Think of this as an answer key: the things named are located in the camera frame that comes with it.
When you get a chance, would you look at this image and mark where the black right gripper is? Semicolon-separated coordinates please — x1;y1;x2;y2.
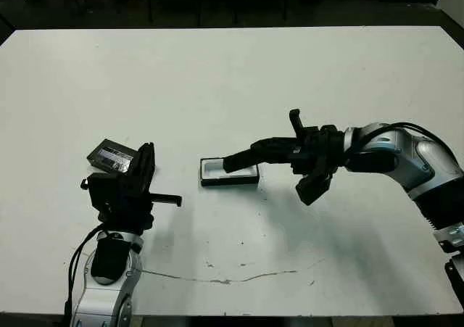
249;108;346;178

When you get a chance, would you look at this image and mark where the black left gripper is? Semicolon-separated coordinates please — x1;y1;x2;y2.
97;141;183;233

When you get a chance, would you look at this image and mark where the black box lid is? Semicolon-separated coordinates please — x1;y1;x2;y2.
86;138;157;176

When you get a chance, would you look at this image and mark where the black box with white insert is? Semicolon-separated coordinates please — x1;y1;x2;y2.
199;157;260;187

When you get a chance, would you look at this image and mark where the black metal chair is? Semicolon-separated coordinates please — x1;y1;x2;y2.
146;0;202;29

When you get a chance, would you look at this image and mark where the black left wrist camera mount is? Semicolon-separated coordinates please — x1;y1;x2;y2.
80;173;119;212

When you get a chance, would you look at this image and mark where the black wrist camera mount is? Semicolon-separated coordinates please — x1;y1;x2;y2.
294;169;334;207
80;173;119;212

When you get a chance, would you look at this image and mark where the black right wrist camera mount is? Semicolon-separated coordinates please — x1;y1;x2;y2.
294;169;334;207

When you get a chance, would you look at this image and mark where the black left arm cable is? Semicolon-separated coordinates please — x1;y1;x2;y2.
64;223;106;324

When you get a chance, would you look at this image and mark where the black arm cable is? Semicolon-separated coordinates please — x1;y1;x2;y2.
64;223;106;324
344;122;464;152

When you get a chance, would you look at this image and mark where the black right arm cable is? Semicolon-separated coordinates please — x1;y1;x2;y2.
344;122;464;152

